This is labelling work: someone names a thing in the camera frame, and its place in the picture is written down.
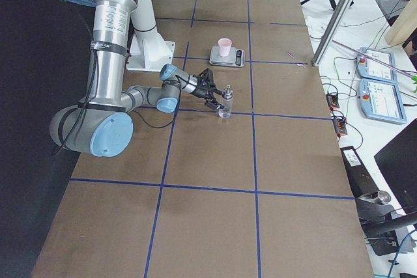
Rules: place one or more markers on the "glass sauce bottle metal spout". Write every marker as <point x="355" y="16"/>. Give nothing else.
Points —
<point x="227" y="102"/>

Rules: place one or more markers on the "teach pendant tablet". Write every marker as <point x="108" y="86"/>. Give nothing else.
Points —
<point x="381" y="101"/>
<point x="370" y="69"/>

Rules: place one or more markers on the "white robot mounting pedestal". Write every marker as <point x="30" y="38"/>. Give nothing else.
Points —
<point x="149" y="51"/>

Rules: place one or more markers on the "pink plastic cup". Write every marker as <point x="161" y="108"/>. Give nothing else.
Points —
<point x="224" y="45"/>

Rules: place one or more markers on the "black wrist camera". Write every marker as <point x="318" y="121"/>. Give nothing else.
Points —
<point x="205" y="77"/>

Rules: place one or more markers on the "black monitor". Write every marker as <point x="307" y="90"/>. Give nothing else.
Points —
<point x="397" y="164"/>

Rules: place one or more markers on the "near teach pendant tablet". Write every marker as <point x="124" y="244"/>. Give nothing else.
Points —
<point x="381" y="101"/>

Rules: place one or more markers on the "green handled reach grabber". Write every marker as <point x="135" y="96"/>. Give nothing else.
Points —
<point x="346" y="68"/>

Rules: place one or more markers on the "crumpled white paper towels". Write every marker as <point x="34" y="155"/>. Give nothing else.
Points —
<point x="317" y="26"/>

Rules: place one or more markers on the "aluminium frame post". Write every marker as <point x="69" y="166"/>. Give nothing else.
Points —
<point x="330" y="31"/>

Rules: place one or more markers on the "wooden board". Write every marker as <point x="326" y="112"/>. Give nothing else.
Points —
<point x="404" y="25"/>

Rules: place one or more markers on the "far teach pendant tablet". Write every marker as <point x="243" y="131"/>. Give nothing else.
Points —
<point x="370" y="69"/>

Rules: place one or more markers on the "white digital kitchen scale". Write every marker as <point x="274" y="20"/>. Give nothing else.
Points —
<point x="235" y="58"/>

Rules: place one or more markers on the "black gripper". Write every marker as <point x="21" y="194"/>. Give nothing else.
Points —
<point x="199" y="91"/>

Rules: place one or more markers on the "black orange connector block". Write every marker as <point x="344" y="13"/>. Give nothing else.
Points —
<point x="332" y="101"/>
<point x="339" y="126"/>

